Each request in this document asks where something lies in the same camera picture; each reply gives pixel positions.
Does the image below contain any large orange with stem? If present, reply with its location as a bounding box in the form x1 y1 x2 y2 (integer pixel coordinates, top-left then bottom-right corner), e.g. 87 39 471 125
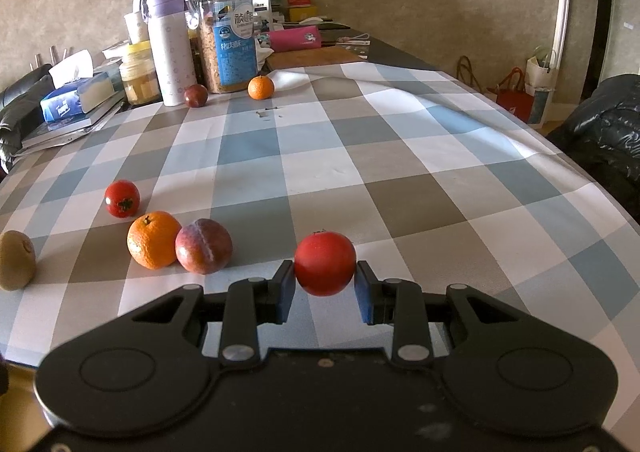
127 210 182 270

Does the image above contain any reddish purple plum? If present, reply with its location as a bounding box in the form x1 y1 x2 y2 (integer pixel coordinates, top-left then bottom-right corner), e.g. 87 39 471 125
175 218 233 276

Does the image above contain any checkered tablecloth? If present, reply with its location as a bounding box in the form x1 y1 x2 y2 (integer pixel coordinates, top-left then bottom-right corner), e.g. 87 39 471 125
1 62 639 449

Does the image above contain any red tomato with calyx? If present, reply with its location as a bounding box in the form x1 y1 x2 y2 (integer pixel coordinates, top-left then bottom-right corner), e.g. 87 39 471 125
104 180 141 218

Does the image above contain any dark red plum near bottle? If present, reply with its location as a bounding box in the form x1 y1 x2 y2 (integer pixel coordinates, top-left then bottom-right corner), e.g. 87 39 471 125
183 84 208 108

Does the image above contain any small orange near jar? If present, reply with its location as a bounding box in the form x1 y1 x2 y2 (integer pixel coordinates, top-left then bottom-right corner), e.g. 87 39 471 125
247 75 274 101

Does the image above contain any brown kiwi fruit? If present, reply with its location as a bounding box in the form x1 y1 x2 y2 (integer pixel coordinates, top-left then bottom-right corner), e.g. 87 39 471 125
0 230 37 292

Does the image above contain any red shopping bag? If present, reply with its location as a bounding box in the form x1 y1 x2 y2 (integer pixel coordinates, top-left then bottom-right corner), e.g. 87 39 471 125
490 68 534 123

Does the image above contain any yellow lid glass jar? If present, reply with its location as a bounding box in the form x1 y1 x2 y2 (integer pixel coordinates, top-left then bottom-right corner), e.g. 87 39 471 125
119 40 162 106

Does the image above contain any wooden cutting board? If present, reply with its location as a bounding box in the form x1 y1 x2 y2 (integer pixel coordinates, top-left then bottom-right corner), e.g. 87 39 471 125
266 46 362 72

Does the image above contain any stack of books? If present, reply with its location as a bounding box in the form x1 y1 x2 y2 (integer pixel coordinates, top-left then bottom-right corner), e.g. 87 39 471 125
14 91 126 158

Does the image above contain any white shopping bag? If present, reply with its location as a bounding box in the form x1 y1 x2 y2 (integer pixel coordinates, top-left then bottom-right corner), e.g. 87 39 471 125
525 46 558 127

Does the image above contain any blue tissue pack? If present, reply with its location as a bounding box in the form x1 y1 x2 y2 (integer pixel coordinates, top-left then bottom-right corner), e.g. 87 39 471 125
40 73 115 123

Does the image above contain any pink pencil case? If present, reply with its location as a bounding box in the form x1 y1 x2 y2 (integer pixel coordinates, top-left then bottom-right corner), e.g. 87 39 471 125
268 25 322 52

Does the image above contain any white and lilac thermos bottle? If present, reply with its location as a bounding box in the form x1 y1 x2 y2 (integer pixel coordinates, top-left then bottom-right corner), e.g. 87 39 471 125
143 0 196 106

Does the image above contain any black leather sofa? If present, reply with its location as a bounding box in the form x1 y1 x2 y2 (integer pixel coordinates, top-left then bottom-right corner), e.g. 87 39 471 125
1 64 54 175

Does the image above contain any clear glass cereal jar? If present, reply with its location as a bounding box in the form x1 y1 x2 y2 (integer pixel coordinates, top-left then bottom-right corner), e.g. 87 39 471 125
186 0 258 94

